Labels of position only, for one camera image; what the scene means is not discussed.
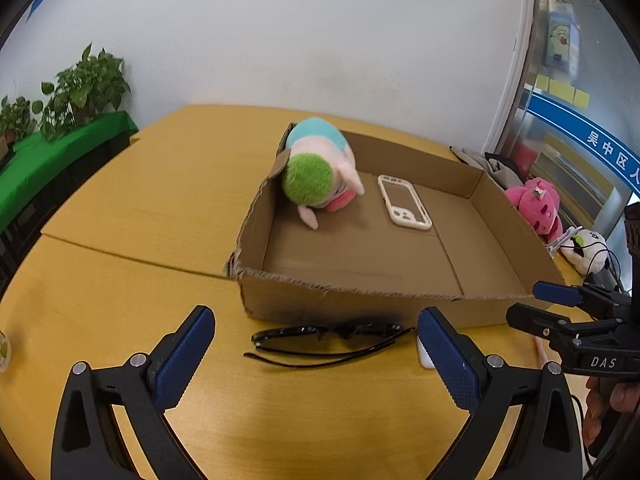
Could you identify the glass door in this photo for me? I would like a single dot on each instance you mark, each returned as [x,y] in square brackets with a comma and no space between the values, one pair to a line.
[600,85]

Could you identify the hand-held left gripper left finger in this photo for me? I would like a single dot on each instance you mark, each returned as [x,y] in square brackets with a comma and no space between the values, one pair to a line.
[182,360]

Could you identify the grey cloth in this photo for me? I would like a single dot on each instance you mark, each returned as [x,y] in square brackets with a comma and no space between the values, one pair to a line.
[495,170]

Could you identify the small potted plant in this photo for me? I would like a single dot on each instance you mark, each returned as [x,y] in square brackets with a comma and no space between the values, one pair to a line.
[17,115]

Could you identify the brown cardboard box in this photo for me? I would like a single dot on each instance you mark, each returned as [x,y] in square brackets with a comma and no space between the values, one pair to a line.
[350,260]

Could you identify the blue banner sticker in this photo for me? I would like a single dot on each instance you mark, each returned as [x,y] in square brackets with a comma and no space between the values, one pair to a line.
[575,125]

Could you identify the beige phone case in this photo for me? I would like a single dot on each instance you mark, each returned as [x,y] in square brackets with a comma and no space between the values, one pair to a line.
[400,220]

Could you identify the large potted plant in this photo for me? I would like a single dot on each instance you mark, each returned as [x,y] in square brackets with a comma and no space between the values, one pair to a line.
[85,85]

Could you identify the white plush toy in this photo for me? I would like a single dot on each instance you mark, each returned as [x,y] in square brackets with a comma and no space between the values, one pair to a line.
[580,256]

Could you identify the yellow green small object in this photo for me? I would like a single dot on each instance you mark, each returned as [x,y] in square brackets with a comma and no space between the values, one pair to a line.
[4,352]

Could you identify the yellow sticky note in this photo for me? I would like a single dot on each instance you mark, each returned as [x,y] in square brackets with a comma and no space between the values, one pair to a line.
[562,89]
[581,98]
[543,81]

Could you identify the black glasses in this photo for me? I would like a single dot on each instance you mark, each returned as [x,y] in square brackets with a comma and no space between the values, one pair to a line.
[295,332]

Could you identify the white earbuds case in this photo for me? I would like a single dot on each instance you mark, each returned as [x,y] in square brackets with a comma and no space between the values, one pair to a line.
[425,360]

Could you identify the person's right hand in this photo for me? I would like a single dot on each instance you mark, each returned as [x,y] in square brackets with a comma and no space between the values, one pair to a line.
[617,396]

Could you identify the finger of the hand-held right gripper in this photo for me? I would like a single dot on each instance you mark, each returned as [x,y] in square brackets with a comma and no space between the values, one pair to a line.
[552,291]
[530,320]

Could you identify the green-covered side table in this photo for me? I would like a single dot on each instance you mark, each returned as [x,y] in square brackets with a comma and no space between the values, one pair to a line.
[60,160]

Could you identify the white phone stand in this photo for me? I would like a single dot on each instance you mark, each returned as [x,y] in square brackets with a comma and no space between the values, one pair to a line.
[560,241]

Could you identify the pink and green plush toy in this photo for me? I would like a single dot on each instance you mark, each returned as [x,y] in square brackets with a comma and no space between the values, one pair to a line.
[305,180]

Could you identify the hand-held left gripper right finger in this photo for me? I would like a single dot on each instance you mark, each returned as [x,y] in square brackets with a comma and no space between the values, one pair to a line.
[450,360]

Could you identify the cartoon sticker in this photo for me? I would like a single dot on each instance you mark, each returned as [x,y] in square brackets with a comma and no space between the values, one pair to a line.
[560,40]

